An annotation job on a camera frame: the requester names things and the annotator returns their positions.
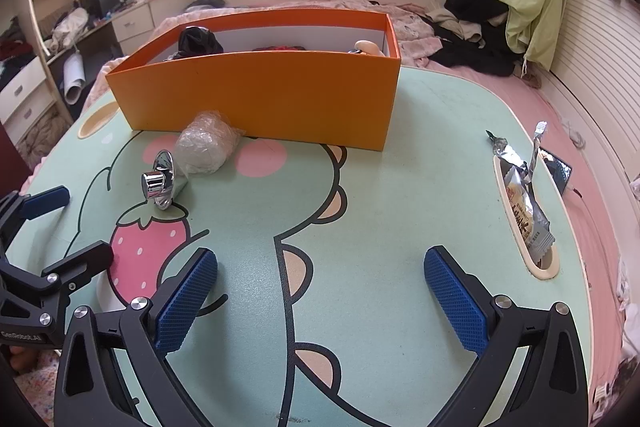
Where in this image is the white drawer cabinet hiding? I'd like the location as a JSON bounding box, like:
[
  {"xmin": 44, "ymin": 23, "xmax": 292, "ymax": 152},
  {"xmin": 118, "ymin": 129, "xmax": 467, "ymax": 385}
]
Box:
[{"xmin": 111, "ymin": 0, "xmax": 196, "ymax": 40}]

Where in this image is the white cloth bag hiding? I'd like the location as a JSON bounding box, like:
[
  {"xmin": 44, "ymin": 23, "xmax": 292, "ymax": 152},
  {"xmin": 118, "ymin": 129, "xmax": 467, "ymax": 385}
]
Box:
[{"xmin": 52, "ymin": 7, "xmax": 92, "ymax": 46}]

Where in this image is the smartphone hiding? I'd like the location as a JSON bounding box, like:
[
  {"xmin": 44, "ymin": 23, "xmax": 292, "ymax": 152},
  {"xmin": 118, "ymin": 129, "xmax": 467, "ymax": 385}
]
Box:
[{"xmin": 540, "ymin": 147, "xmax": 573, "ymax": 196}]

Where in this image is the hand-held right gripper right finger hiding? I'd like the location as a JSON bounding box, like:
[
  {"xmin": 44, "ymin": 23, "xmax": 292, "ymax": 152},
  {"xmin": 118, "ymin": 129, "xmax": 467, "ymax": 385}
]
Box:
[{"xmin": 423, "ymin": 245, "xmax": 590, "ymax": 427}]

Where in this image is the yellow doll keychain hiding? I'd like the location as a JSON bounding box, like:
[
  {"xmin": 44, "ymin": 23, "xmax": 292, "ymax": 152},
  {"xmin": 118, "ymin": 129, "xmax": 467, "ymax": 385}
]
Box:
[{"xmin": 348, "ymin": 39, "xmax": 388, "ymax": 56}]

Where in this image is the green cartoon desktop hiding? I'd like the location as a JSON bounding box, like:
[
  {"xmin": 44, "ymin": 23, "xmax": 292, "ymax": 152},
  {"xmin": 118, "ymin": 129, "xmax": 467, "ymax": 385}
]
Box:
[{"xmin": 22, "ymin": 64, "xmax": 593, "ymax": 427}]

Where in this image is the orange cardboard box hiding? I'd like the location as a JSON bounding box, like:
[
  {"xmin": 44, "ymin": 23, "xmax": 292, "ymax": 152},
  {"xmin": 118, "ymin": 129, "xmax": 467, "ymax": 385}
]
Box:
[{"xmin": 105, "ymin": 8, "xmax": 402, "ymax": 152}]

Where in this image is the dark red door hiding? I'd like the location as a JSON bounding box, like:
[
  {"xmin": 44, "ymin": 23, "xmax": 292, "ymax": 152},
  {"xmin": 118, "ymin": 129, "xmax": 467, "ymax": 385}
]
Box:
[{"xmin": 0, "ymin": 122, "xmax": 31, "ymax": 178}]

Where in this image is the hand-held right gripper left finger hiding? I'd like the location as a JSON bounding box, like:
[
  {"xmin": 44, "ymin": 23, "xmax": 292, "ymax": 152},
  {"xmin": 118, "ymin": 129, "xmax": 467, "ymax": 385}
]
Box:
[{"xmin": 54, "ymin": 247, "xmax": 219, "ymax": 427}]

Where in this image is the chrome wall hook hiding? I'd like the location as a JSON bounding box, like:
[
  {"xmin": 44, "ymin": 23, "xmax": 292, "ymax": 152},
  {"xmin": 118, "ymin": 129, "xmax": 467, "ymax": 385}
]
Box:
[{"xmin": 141, "ymin": 150, "xmax": 190, "ymax": 211}]

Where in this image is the beige garment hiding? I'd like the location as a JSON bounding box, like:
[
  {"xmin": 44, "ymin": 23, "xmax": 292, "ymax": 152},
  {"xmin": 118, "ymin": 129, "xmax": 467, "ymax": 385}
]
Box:
[{"xmin": 425, "ymin": 7, "xmax": 483, "ymax": 45}]

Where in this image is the black clothes pile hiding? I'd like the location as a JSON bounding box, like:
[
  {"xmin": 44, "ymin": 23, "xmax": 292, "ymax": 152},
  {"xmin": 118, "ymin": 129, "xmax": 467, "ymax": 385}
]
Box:
[{"xmin": 427, "ymin": 0, "xmax": 526, "ymax": 78}]

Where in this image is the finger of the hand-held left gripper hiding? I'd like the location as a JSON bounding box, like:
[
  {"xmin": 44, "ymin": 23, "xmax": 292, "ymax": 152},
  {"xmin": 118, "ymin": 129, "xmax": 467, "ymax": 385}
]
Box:
[
  {"xmin": 42, "ymin": 242, "xmax": 115, "ymax": 303},
  {"xmin": 0, "ymin": 186, "xmax": 71, "ymax": 258}
]

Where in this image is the white paper roll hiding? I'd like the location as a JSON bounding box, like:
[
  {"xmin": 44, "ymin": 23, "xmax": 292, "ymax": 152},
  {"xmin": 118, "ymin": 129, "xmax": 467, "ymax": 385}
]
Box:
[{"xmin": 62, "ymin": 52, "xmax": 87, "ymax": 104}]

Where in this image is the pink bed sheet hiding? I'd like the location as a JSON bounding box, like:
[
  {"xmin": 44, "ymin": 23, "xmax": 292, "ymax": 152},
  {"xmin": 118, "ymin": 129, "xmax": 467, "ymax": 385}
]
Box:
[{"xmin": 22, "ymin": 57, "xmax": 638, "ymax": 408}]

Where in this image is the silver snack packet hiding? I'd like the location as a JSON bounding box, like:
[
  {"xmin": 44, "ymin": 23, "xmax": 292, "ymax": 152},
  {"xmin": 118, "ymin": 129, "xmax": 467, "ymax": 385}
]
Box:
[{"xmin": 486, "ymin": 131, "xmax": 556, "ymax": 265}]

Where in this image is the black pouch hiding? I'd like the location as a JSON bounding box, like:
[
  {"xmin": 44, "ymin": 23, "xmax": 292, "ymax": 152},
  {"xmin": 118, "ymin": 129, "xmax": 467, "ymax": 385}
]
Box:
[{"xmin": 177, "ymin": 27, "xmax": 224, "ymax": 58}]

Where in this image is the pink printed quilt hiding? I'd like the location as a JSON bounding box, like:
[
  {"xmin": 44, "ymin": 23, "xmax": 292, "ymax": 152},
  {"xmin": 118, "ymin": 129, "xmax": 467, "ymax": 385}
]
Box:
[{"xmin": 182, "ymin": 0, "xmax": 451, "ymax": 62}]

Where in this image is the white drawer unit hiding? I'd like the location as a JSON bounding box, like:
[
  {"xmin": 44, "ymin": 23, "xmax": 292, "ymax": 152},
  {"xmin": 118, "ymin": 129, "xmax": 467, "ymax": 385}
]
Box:
[{"xmin": 0, "ymin": 56, "xmax": 56, "ymax": 138}]

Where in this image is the plastic wrapped white ball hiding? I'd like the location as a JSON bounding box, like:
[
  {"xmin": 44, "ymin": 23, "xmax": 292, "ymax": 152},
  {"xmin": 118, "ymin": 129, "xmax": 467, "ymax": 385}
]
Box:
[{"xmin": 175, "ymin": 110, "xmax": 246, "ymax": 175}]

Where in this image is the thin silver stick sachet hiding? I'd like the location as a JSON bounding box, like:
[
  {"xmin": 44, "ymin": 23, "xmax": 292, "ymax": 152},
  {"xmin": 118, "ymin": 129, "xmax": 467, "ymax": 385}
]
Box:
[{"xmin": 524, "ymin": 121, "xmax": 549, "ymax": 188}]

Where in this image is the white shelf unit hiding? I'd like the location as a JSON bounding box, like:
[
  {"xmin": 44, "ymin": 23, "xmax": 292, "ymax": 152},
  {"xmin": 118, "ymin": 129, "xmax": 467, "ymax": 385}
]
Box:
[{"xmin": 0, "ymin": 0, "xmax": 83, "ymax": 142}]

